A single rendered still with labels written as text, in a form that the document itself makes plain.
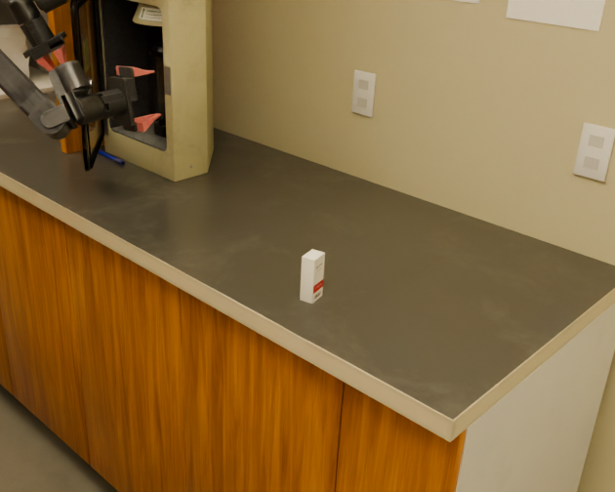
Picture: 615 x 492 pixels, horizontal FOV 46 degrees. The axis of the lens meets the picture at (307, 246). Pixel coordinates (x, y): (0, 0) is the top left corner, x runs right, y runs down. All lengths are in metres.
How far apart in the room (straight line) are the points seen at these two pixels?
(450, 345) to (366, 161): 0.85
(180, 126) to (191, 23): 0.25
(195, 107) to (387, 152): 0.51
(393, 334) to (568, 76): 0.71
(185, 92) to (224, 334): 0.68
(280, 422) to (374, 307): 0.29
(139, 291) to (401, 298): 0.61
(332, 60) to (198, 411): 0.99
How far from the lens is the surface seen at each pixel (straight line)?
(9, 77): 1.65
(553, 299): 1.50
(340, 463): 1.39
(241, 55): 2.30
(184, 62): 1.87
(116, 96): 1.64
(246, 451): 1.60
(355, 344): 1.26
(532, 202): 1.77
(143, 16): 1.95
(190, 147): 1.94
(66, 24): 2.12
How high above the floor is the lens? 1.62
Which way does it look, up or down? 25 degrees down
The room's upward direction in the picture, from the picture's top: 3 degrees clockwise
